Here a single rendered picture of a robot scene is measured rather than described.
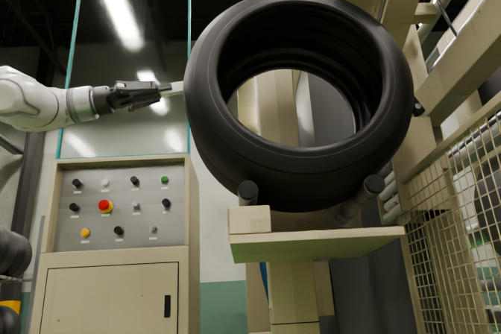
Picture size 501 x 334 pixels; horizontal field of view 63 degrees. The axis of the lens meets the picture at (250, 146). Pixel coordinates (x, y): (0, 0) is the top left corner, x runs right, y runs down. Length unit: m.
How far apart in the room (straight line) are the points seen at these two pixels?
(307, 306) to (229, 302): 8.85
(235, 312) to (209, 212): 2.39
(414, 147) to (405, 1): 0.44
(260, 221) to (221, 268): 9.26
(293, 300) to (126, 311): 0.64
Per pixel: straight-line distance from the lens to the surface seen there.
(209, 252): 10.19
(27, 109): 0.99
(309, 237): 0.89
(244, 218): 0.89
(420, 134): 1.39
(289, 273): 1.25
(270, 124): 1.37
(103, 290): 1.65
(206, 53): 1.03
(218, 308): 10.08
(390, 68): 1.05
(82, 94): 1.13
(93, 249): 1.73
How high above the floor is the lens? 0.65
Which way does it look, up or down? 22 degrees up
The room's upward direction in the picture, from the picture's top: 3 degrees counter-clockwise
